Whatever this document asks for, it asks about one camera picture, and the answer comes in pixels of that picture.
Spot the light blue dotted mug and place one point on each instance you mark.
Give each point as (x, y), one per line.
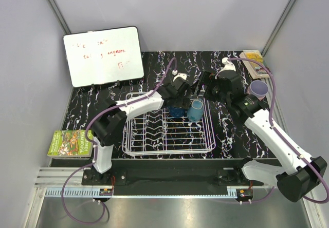
(196, 110)

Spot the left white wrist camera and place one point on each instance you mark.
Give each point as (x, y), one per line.
(179, 75)

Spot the small whiteboard with red writing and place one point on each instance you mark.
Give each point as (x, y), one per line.
(105, 56)

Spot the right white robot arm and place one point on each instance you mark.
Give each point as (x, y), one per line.
(299, 172)

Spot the yellow paperback book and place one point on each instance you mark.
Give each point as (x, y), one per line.
(256, 71)

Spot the dark blue ceramic mug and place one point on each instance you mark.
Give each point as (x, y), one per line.
(176, 112)

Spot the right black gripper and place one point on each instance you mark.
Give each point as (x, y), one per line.
(204, 79)

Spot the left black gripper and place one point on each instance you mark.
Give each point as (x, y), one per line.
(183, 102)

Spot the lavender plastic cup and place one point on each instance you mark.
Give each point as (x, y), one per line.
(259, 87)

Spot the pink plastic cup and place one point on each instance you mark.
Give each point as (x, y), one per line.
(259, 96)

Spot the white slotted cable duct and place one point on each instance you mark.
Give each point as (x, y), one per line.
(79, 192)

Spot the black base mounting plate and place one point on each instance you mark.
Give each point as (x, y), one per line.
(169, 177)

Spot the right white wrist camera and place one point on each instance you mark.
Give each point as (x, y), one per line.
(227, 65)

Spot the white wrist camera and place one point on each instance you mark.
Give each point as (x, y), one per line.
(179, 75)
(227, 65)

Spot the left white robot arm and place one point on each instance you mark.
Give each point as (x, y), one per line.
(107, 127)

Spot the green paperback book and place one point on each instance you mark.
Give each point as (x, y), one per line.
(70, 144)

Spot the white wire dish rack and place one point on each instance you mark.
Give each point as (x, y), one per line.
(158, 133)

